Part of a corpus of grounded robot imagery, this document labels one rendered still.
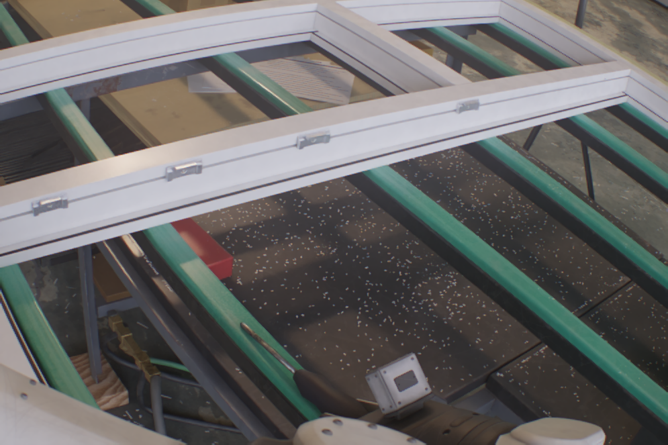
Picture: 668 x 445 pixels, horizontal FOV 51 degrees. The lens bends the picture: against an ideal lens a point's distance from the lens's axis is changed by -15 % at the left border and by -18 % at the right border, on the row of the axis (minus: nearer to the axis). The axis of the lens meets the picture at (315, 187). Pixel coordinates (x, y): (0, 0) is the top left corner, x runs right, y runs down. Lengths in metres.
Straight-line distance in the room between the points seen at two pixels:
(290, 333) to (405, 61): 0.48
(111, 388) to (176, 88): 0.72
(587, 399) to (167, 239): 0.72
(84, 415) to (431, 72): 1.09
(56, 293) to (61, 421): 1.92
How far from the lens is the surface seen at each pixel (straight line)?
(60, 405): 0.32
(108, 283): 1.78
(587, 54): 1.79
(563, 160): 3.36
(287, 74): 1.93
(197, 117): 1.71
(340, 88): 1.90
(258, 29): 1.49
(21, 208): 0.91
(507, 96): 1.34
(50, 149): 2.19
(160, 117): 1.70
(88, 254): 1.66
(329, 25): 1.53
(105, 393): 1.87
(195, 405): 1.92
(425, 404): 0.70
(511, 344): 1.34
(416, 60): 1.36
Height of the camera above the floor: 1.44
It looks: 32 degrees down
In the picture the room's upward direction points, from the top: 9 degrees clockwise
